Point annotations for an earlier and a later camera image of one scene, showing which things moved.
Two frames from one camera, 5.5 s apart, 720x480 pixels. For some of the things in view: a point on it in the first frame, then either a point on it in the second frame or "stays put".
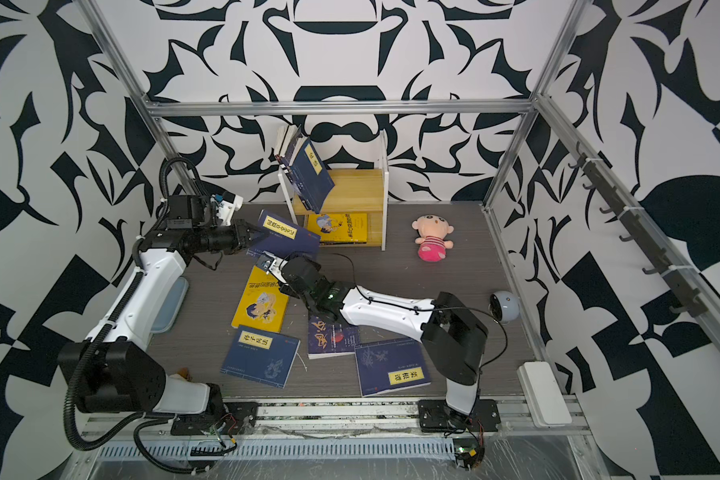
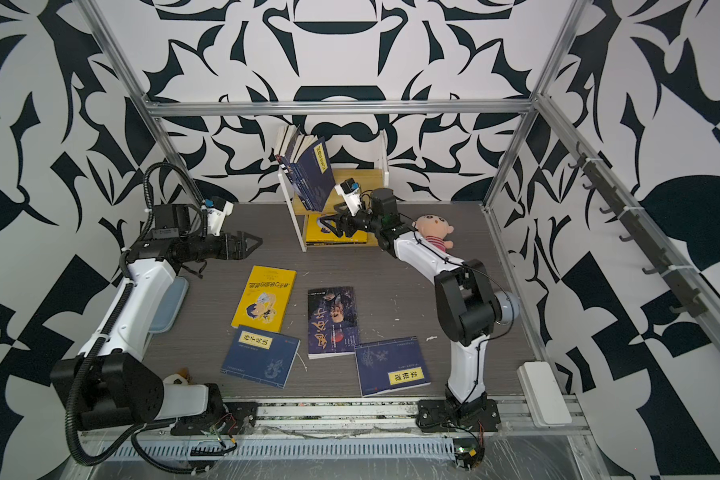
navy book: [261, 356] stays put
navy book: [311, 178] stays put
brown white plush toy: [184, 372] stays put
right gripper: [290, 289] -> [344, 222]
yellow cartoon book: [339, 228] stays put
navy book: [284, 236] -> [313, 176]
